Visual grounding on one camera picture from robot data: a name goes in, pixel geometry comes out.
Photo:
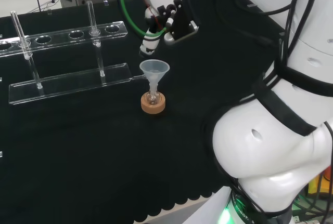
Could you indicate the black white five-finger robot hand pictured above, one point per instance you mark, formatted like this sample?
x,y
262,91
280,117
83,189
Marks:
x,y
182,24

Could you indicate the translucent plastic weighing funnel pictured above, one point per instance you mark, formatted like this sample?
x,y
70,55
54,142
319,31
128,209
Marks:
x,y
154,69

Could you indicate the clear acrylic funnel stand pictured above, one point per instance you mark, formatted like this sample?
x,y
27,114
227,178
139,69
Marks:
x,y
65,83

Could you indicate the small clear clip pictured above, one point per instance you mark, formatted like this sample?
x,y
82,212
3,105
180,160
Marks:
x,y
49,12
106,2

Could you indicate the small round-bottom glass flask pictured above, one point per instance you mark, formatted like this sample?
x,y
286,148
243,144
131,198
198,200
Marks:
x,y
152,98

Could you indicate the black bench cloth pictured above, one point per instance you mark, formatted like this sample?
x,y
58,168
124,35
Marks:
x,y
104,156

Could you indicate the yellow stop button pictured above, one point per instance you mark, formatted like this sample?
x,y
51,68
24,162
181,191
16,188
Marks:
x,y
316,185

